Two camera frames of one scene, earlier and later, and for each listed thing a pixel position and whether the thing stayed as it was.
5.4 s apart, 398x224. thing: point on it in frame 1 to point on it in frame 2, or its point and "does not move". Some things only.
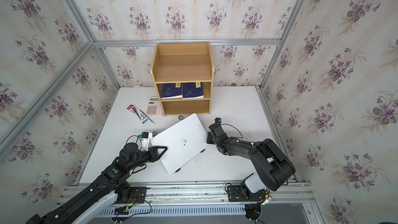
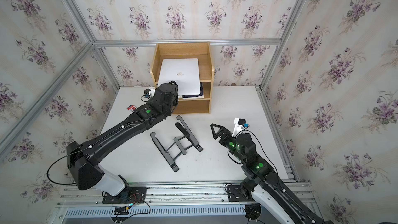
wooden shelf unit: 183,73 does not move
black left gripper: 153,154 to 175,87
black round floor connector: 252,211 does not move
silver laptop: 183,141 to 185,71
